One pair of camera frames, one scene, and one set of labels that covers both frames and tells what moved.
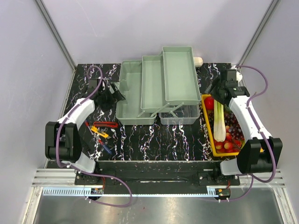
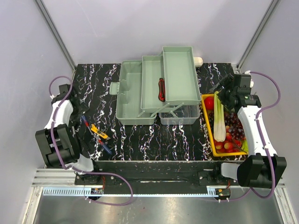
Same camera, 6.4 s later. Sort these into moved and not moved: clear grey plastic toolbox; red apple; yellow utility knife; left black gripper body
Moved: left black gripper body
Not moved: yellow utility knife; red apple; clear grey plastic toolbox
